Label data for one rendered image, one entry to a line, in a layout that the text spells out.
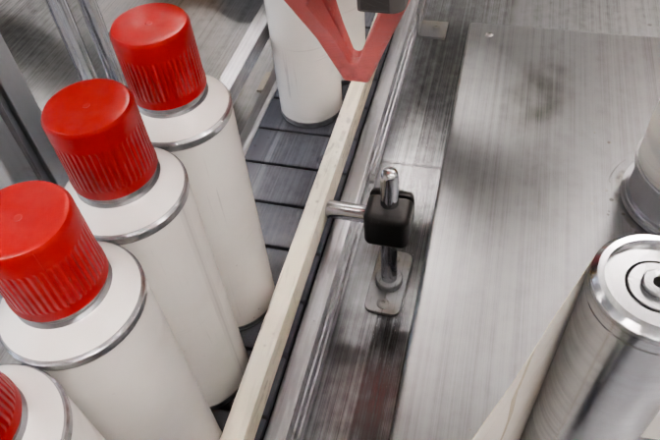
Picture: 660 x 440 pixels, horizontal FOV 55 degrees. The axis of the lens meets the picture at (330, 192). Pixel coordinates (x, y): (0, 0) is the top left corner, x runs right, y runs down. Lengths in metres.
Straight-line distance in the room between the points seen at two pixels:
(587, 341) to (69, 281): 0.16
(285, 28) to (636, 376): 0.33
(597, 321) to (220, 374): 0.21
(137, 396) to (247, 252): 0.12
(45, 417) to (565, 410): 0.17
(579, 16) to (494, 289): 0.41
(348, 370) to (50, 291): 0.27
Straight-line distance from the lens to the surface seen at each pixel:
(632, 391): 0.22
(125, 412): 0.27
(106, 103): 0.24
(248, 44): 0.47
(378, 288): 0.47
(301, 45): 0.47
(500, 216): 0.46
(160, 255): 0.27
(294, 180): 0.48
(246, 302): 0.38
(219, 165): 0.30
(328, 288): 0.42
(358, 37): 0.54
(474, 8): 0.75
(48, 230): 0.21
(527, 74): 0.58
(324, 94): 0.50
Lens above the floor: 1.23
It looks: 48 degrees down
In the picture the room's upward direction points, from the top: 6 degrees counter-clockwise
